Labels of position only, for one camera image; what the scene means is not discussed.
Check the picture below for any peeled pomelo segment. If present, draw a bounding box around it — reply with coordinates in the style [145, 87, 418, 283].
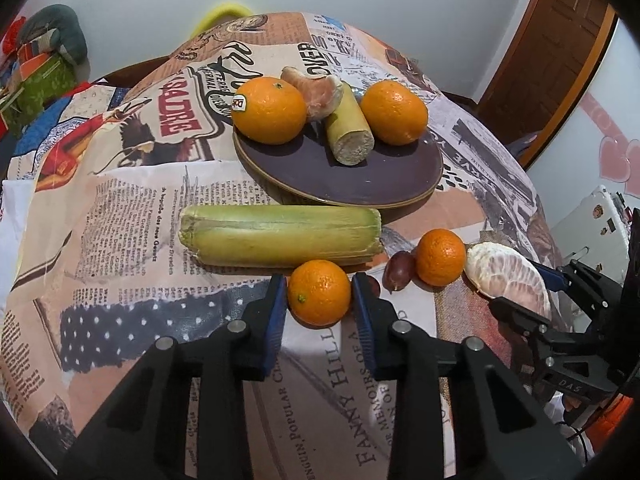
[464, 242, 551, 318]

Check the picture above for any small mandarin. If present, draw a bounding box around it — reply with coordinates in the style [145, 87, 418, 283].
[416, 229, 466, 287]
[288, 260, 352, 328]

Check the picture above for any green sugarcane piece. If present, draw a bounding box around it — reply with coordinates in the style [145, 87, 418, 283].
[178, 205, 383, 268]

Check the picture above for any yellow sugarcane piece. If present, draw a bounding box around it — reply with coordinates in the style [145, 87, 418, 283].
[323, 82, 374, 167]

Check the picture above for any pomelo segment with rind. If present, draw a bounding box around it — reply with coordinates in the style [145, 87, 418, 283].
[280, 66, 343, 122]

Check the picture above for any large orange with sticker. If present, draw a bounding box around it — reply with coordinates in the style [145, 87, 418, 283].
[231, 76, 307, 145]

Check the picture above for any dark red jujube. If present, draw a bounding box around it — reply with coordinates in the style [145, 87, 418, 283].
[382, 250, 416, 292]

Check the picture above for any white sliding wardrobe door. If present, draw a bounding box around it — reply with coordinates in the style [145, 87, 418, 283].
[527, 20, 639, 226]

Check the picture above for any newspaper print tablecloth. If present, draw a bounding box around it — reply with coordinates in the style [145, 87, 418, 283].
[1, 13, 560, 471]

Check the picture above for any wooden door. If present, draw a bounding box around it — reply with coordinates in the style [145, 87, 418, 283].
[477, 0, 617, 167]

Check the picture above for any dark purple plate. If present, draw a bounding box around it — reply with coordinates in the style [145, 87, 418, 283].
[233, 126, 444, 209]

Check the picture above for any patchwork quilt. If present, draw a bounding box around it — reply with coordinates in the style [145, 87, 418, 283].
[1, 80, 129, 180]

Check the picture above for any yellow foam tube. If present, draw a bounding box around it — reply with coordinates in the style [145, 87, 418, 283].
[190, 2, 253, 39]

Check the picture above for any grey plush pillow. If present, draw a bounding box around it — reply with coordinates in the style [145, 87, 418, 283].
[17, 4, 88, 66]

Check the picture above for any red plastic bag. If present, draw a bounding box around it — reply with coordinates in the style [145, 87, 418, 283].
[1, 15, 26, 56]

